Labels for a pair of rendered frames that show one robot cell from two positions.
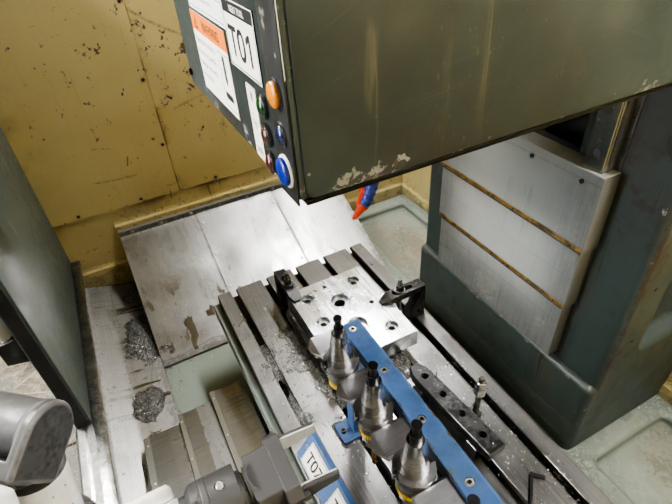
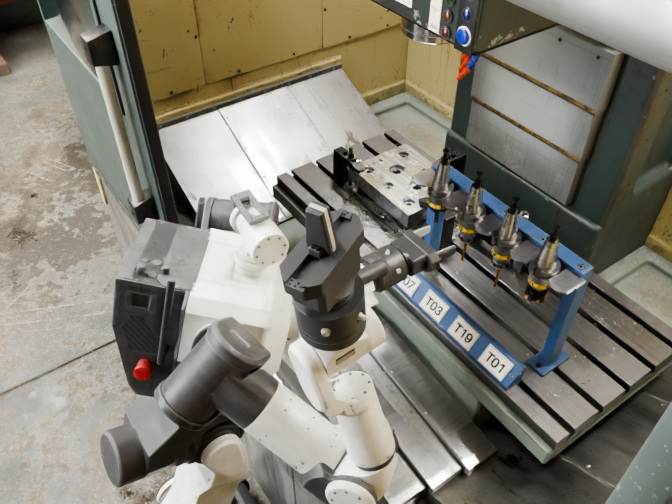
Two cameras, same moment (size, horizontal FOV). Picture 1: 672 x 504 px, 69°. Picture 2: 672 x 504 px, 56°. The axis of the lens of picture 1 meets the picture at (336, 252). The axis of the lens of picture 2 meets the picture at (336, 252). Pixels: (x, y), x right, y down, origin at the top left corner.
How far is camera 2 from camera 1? 0.82 m
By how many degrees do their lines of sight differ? 9
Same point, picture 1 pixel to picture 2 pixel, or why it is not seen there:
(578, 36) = not seen: outside the picture
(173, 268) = (207, 161)
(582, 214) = (597, 83)
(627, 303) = (627, 150)
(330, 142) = (493, 19)
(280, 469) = (420, 245)
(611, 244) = (617, 106)
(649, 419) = (638, 262)
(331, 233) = (350, 127)
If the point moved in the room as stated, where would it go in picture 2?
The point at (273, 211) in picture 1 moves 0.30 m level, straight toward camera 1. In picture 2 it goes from (293, 106) to (314, 145)
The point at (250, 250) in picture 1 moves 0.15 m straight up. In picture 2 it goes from (277, 143) to (275, 110)
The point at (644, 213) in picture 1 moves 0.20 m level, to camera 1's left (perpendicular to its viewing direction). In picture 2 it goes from (640, 79) to (569, 86)
